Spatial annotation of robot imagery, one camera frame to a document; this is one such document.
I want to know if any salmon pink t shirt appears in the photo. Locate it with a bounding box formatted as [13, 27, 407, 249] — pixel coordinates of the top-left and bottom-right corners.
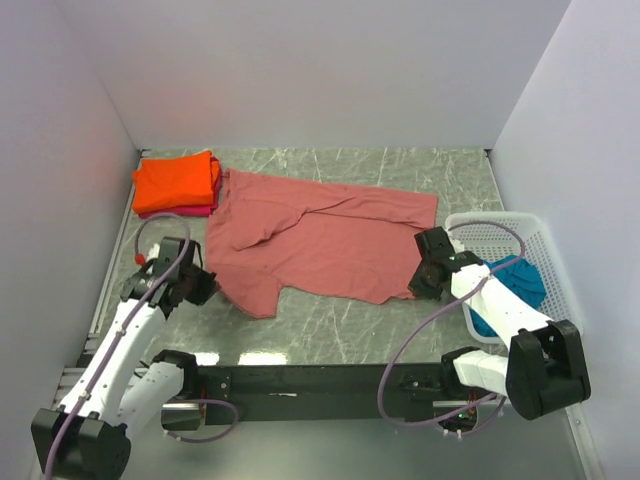
[205, 170, 438, 318]

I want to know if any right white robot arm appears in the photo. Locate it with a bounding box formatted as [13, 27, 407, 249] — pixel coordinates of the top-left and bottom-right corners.
[409, 227, 592, 420]

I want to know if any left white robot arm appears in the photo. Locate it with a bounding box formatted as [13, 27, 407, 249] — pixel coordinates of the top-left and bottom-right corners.
[31, 237, 216, 479]

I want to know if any white plastic basket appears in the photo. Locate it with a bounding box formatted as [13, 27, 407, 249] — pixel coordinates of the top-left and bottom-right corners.
[445, 211, 584, 346]

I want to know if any folded magenta t shirt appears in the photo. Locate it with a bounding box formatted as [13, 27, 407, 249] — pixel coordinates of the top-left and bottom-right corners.
[137, 155, 224, 221]

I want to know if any blue t shirt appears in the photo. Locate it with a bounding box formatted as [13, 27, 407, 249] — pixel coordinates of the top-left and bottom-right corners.
[484, 255, 547, 309]

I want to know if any folded orange t shirt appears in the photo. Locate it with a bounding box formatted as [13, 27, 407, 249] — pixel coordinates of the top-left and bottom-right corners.
[131, 151, 219, 213]

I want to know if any black base beam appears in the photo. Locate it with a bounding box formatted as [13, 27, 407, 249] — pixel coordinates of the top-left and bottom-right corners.
[149, 362, 501, 427]

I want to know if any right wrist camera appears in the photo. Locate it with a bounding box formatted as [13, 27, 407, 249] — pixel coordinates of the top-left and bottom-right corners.
[450, 238, 467, 253]

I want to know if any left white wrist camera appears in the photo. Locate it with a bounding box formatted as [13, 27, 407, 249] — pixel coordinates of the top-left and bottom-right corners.
[134, 243, 160, 265]

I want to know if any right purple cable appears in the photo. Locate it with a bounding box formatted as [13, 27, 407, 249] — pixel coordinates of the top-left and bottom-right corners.
[376, 222, 527, 427]

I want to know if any aluminium rail frame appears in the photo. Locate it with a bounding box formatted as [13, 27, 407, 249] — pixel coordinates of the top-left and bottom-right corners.
[29, 214, 606, 480]

